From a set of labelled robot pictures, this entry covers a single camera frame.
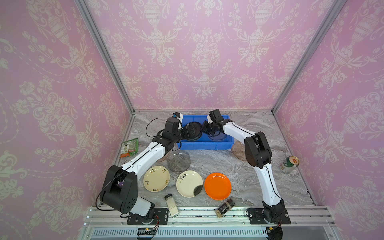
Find pinkish translucent plate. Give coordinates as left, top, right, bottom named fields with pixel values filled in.
left=231, top=141, right=247, bottom=162

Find clear glass plate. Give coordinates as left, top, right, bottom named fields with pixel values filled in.
left=207, top=129, right=227, bottom=142

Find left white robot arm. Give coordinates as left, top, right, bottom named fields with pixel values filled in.
left=99, top=113, right=183, bottom=219

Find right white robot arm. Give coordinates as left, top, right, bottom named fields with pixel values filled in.
left=203, top=109, right=291, bottom=224

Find blue plastic bin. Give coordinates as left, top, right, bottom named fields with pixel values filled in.
left=178, top=115, right=235, bottom=150

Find brown translucent plate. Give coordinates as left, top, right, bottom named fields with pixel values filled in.
left=156, top=150, right=170, bottom=163

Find grey translucent plate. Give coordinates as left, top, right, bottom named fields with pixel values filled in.
left=167, top=150, right=191, bottom=173

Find green snack bag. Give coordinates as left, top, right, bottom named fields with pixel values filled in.
left=120, top=138, right=139, bottom=158

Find cream flower plate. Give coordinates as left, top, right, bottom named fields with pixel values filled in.
left=143, top=166, right=170, bottom=193

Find cream plate black patch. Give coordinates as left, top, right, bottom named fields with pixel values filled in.
left=176, top=170, right=204, bottom=198

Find orange plate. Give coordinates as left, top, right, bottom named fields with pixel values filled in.
left=204, top=173, right=232, bottom=201

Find white spice jar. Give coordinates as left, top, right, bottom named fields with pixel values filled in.
left=165, top=194, right=180, bottom=218

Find dark spice jar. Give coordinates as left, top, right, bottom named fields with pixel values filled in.
left=215, top=199, right=236, bottom=218

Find green drink can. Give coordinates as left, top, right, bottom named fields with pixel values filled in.
left=281, top=156, right=300, bottom=173

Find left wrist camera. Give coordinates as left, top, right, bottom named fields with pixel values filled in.
left=173, top=112, right=184, bottom=130

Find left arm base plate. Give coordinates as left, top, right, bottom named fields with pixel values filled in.
left=127, top=208, right=169, bottom=225

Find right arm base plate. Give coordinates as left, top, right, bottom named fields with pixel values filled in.
left=246, top=208, right=291, bottom=225

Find aluminium frame rail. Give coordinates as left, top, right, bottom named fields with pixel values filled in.
left=79, top=206, right=342, bottom=240

